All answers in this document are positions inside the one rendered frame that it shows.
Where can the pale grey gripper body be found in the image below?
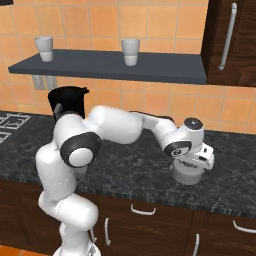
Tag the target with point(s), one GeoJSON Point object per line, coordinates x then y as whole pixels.
{"type": "Point", "coordinates": [188, 176]}

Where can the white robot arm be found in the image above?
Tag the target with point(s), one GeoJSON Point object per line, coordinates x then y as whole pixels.
{"type": "Point", "coordinates": [113, 125]}

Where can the dark wood drawer front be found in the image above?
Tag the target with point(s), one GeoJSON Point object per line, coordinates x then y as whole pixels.
{"type": "Point", "coordinates": [233, 240]}
{"type": "Point", "coordinates": [166, 208]}

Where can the white grey cup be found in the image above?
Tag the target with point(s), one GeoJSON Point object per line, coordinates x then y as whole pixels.
{"type": "Point", "coordinates": [130, 50]}
{"type": "Point", "coordinates": [44, 47]}

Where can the black hob with white grates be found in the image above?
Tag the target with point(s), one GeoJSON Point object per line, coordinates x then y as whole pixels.
{"type": "Point", "coordinates": [11, 124]}

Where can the dark range hood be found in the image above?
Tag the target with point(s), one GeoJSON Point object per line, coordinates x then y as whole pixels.
{"type": "Point", "coordinates": [5, 1]}

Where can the dark grey wall shelf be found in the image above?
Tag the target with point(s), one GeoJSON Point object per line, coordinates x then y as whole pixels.
{"type": "Point", "coordinates": [110, 66]}

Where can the dark wood wall cupboard door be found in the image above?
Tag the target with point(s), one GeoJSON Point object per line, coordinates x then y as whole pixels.
{"type": "Point", "coordinates": [241, 40]}

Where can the grey wall socket plate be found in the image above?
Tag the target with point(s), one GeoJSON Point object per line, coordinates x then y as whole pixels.
{"type": "Point", "coordinates": [51, 83]}
{"type": "Point", "coordinates": [38, 82]}

